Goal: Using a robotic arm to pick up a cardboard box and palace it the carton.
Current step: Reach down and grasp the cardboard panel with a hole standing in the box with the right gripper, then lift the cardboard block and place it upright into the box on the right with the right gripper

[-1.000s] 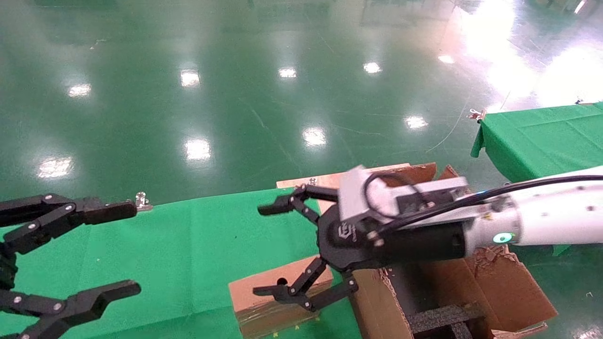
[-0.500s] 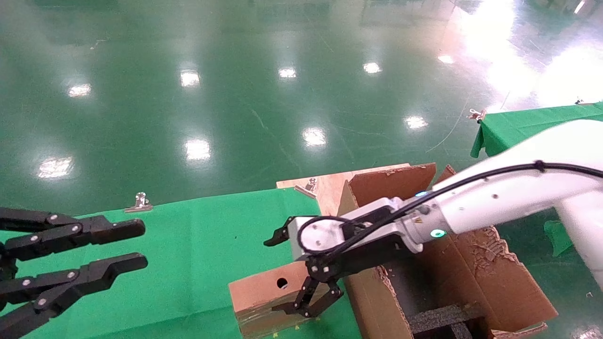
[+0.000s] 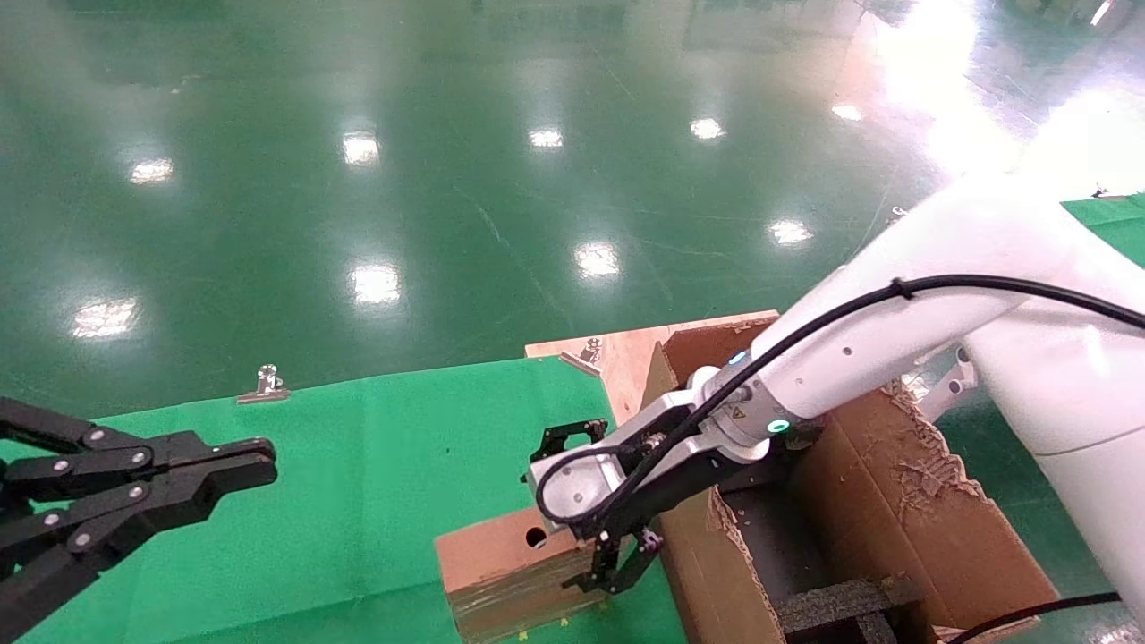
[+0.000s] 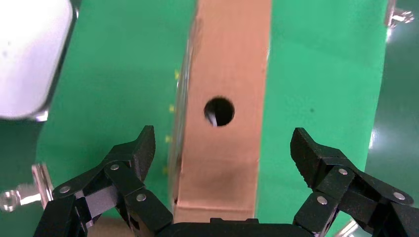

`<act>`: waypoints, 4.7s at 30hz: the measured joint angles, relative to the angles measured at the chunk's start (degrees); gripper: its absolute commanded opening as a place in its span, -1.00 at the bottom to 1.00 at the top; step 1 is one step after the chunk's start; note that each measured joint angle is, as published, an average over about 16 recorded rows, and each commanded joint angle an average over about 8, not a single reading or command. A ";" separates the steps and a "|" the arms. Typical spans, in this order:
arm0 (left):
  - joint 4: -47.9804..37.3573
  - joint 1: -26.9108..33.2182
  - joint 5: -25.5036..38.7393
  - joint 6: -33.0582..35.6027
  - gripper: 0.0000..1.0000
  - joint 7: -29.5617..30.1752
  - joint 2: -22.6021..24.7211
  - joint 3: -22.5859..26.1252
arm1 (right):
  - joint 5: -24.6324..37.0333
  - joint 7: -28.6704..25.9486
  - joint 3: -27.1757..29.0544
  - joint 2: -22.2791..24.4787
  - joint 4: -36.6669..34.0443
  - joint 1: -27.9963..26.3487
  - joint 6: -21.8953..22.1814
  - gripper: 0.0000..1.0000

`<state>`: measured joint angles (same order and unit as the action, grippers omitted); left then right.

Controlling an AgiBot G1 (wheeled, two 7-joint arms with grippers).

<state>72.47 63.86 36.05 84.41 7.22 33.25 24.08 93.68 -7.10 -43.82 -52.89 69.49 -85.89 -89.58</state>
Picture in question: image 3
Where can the large green table cloth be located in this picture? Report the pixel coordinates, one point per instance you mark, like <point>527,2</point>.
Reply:
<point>358,465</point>

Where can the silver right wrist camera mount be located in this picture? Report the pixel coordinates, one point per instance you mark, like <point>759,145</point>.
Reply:
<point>572,483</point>

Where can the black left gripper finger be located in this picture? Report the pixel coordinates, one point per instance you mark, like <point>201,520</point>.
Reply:
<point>134,456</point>
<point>107,523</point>

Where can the black foam insert block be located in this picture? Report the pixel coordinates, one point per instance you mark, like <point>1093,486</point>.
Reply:
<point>841,608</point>

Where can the large open brown carton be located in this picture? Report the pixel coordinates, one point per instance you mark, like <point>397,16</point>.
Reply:
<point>894,528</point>

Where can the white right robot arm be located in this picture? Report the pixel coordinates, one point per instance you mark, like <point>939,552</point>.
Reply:
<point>894,340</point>

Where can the white table support bracket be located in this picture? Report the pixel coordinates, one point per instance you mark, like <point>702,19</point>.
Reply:
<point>953,385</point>

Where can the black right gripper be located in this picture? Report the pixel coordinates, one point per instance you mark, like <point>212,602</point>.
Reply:
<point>689,478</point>

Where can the small brown cardboard box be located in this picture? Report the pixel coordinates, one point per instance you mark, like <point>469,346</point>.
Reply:
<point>501,563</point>

